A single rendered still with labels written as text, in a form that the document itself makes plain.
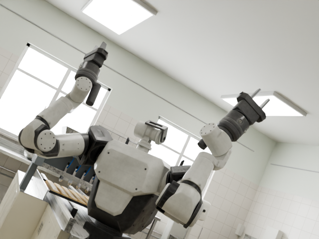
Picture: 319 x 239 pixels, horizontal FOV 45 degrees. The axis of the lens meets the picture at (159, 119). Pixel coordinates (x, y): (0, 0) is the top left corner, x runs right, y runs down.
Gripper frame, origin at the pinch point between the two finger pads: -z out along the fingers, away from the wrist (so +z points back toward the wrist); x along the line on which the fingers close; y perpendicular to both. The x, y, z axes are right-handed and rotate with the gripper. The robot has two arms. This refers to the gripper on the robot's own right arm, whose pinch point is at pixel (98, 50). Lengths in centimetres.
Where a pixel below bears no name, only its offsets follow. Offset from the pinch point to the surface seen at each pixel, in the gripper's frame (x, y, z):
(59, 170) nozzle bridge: -96, -55, 14
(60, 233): -41, -39, 64
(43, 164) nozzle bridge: -100, -45, 15
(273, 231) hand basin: -194, -496, -128
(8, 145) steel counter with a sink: -389, -118, -104
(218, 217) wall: -290, -474, -148
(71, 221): -35, -39, 59
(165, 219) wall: -329, -387, -109
